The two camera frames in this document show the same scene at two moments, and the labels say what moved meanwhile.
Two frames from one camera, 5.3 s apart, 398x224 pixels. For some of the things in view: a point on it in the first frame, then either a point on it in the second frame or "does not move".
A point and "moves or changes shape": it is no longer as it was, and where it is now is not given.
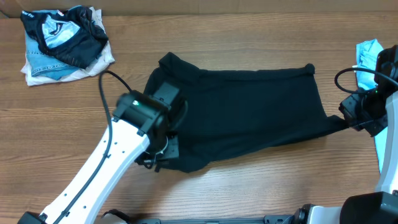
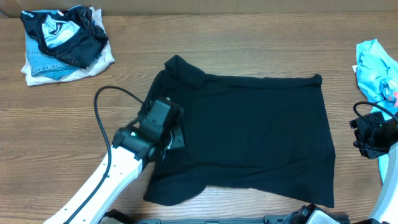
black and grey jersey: x=70 y=35 does not move
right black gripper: x=347 y=107 -> x=370 y=150
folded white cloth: x=106 y=59 does not move
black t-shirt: x=229 y=112 moves or changes shape
